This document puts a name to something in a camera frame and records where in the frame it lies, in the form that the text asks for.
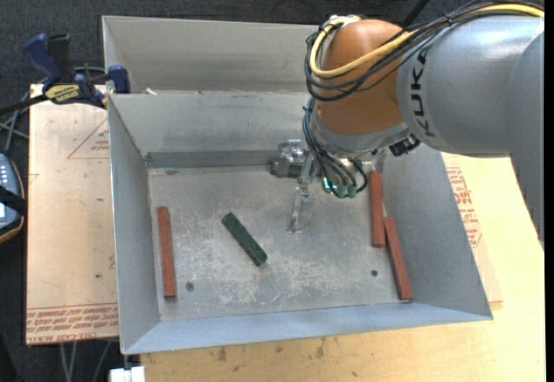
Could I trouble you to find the dark green flat block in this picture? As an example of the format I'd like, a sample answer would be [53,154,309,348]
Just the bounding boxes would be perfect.
[221,211,269,268]

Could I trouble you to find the brown cardboard board, red print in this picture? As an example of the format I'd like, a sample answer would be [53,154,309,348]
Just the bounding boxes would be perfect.
[25,83,506,346]

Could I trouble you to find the grey metal bin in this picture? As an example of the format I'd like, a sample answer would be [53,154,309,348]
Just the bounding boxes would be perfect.
[101,15,494,356]

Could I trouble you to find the red-brown flat block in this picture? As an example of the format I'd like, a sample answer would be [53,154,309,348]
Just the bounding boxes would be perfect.
[368,170,387,249]
[156,205,178,299]
[383,216,414,302]

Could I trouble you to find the black cylinder on white bracket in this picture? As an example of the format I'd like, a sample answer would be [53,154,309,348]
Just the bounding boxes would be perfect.
[375,134,422,176]

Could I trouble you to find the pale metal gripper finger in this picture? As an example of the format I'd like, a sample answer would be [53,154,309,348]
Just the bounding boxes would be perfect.
[300,194,314,230]
[287,188,306,236]

